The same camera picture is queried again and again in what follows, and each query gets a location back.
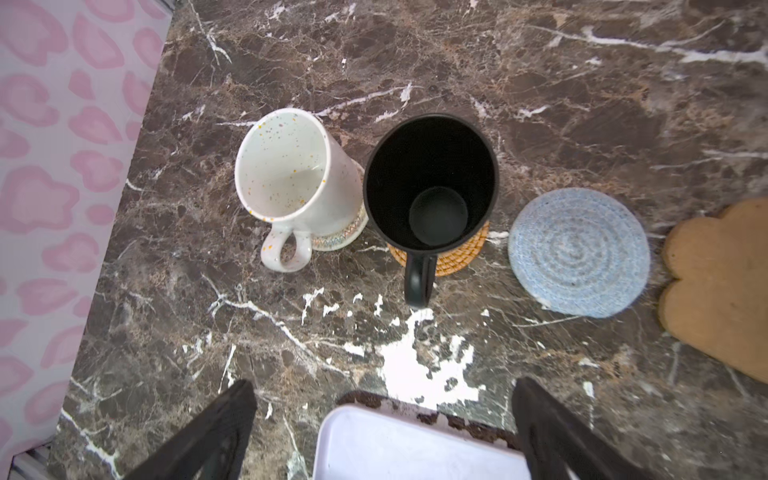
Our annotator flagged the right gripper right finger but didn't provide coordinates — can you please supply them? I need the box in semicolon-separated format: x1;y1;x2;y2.
511;377;652;479

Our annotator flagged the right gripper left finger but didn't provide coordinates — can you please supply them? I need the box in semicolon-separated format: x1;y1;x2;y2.
126;379;257;479

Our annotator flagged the blue grey woven coaster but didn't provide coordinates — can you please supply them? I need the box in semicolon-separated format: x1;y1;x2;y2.
508;188;651;318

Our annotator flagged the cork flower shaped coaster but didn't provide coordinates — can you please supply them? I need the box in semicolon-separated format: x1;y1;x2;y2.
658;197;767;383

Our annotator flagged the orange rattan round coaster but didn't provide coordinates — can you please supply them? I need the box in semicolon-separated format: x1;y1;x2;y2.
388;221;491;278

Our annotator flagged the white woven round coaster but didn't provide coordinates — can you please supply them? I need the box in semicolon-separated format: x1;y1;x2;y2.
312;202;368;252

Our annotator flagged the white speckled mug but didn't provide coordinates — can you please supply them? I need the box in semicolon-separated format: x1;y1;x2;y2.
234;108;364;273

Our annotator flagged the black mug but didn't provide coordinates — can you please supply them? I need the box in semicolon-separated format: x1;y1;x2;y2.
363;113;499;308

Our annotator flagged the lavender rectangular tray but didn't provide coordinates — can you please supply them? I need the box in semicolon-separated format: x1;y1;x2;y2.
312;405;531;479

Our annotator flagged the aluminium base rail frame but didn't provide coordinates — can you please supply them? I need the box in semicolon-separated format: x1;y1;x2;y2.
8;442;55;480

